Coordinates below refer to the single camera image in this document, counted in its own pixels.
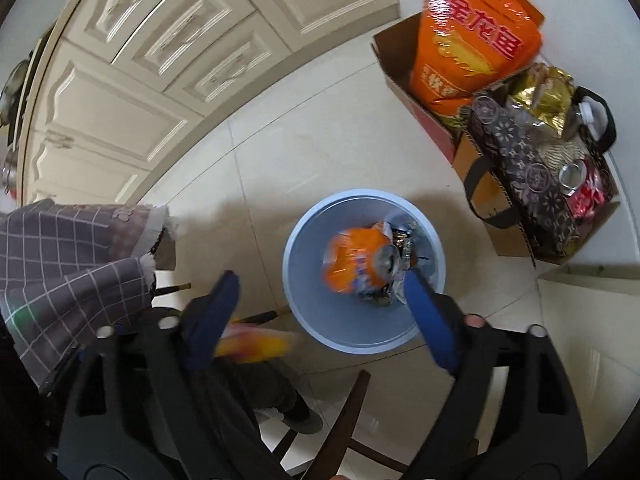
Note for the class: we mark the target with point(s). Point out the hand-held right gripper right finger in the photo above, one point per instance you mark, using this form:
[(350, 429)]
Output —
[(432, 325)]

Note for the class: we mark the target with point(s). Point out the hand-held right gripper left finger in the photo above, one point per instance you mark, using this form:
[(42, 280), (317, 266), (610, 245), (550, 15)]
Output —
[(210, 320)]

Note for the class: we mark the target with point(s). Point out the yellow snack wrapper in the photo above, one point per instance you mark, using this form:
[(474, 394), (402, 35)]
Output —
[(260, 347)]

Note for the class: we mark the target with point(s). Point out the silver wrappers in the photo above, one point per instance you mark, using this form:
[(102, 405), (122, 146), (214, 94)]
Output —
[(402, 247)]

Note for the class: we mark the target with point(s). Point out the orange snack packet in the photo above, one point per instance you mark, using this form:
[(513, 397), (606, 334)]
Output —
[(350, 260)]

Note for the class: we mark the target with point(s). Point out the blue plastic bin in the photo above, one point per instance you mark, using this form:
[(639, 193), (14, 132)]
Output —
[(310, 260)]

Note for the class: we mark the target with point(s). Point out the dark wooden table leg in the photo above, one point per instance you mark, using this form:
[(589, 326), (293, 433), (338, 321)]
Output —
[(257, 316), (172, 288)]

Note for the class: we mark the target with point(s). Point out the person's leg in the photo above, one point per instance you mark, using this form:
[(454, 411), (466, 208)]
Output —
[(255, 385)]

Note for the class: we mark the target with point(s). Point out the brown cardboard box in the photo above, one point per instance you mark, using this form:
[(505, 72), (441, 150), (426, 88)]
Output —
[(500, 245)]

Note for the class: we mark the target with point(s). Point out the dark wooden chair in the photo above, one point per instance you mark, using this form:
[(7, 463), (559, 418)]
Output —
[(350, 420)]

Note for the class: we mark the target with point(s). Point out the person's shoe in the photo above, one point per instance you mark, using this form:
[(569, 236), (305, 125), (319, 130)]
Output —
[(302, 420)]

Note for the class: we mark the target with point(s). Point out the grey checked tablecloth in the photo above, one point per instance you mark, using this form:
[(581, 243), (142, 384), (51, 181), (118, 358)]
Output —
[(65, 260)]

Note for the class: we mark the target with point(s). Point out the dark patterned tote bag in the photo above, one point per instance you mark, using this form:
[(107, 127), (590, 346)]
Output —
[(525, 175)]

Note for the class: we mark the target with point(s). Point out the red packet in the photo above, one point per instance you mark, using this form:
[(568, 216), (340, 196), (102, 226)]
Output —
[(587, 195)]

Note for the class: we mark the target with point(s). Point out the steel cup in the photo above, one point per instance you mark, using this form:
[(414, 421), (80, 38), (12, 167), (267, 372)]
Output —
[(572, 177)]

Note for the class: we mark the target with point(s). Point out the cream kitchen base cabinets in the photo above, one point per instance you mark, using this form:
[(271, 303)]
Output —
[(175, 70)]

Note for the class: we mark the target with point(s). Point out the gold foil bag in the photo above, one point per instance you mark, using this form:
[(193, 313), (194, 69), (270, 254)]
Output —
[(547, 95)]

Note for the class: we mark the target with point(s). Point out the large orange rice bag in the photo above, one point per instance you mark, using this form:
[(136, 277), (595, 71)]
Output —
[(470, 40)]

